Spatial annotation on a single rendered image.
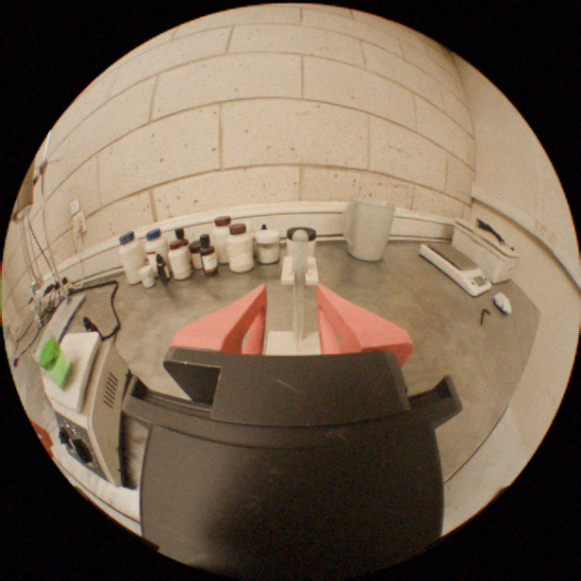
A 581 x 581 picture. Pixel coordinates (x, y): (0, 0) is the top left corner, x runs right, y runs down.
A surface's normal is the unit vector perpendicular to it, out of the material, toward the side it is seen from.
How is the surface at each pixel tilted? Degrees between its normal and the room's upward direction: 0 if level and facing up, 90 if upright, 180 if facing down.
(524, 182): 90
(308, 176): 90
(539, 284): 90
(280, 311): 0
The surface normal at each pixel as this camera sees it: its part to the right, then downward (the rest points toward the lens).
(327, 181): 0.22, 0.58
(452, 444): 0.00, -0.81
